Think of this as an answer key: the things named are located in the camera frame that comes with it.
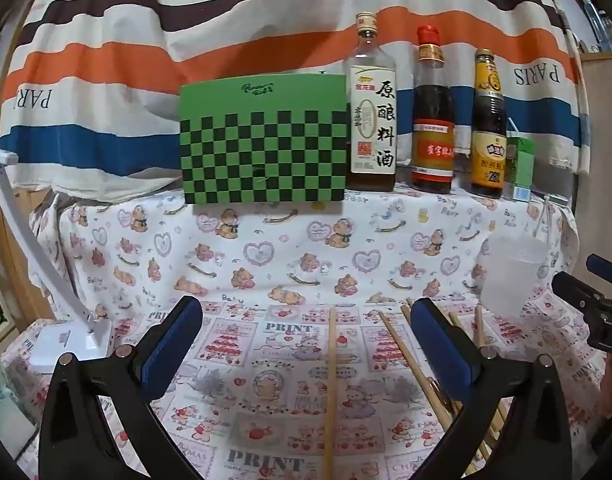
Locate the wooden chopstick diagonal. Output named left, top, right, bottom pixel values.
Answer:
left=379, top=312, right=452, bottom=432

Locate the wooden chopstick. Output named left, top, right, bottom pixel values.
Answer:
left=322, top=307, right=338, bottom=480
left=474, top=304, right=486, bottom=348
left=449, top=312, right=469, bottom=334

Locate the white desk lamp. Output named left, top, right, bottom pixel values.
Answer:
left=0, top=145, right=115, bottom=373

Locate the translucent plastic cup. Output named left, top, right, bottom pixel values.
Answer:
left=481, top=233, right=548, bottom=318

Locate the green drink carton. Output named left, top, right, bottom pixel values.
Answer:
left=504, top=117, right=535, bottom=203

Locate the yellow label oyster sauce bottle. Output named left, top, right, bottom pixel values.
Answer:
left=471, top=49, right=507, bottom=198

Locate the bear print tablecloth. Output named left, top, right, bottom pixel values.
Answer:
left=29, top=188, right=604, bottom=479

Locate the red cap vinegar bottle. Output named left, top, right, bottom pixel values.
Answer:
left=412, top=25, right=455, bottom=194

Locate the clear cooking wine bottle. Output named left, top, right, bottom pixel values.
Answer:
left=344, top=12, right=397, bottom=192

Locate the striped Hermes blanket backdrop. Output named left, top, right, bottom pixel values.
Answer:
left=0, top=0, right=590, bottom=202

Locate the green checkered box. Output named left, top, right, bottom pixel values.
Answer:
left=179, top=73, right=348, bottom=205

